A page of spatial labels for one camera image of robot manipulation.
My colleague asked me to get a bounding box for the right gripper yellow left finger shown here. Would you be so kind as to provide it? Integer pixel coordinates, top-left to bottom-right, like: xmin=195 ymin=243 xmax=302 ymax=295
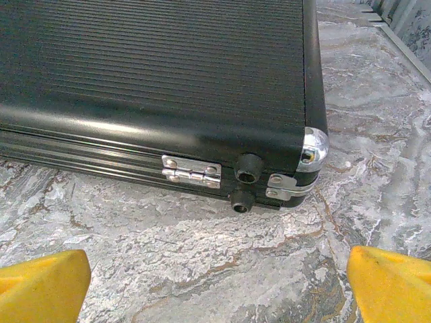
xmin=0 ymin=249 xmax=92 ymax=323

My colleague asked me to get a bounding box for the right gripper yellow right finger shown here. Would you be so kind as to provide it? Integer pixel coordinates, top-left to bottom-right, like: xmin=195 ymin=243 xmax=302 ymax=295
xmin=346 ymin=245 xmax=431 ymax=323

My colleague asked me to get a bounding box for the black ribbed aluminium case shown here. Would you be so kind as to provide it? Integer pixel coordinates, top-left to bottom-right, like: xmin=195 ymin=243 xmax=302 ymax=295
xmin=0 ymin=0 xmax=330 ymax=216

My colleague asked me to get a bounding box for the aluminium enclosure frame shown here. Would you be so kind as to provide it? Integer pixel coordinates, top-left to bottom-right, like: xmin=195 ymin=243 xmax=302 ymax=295
xmin=365 ymin=0 xmax=431 ymax=71

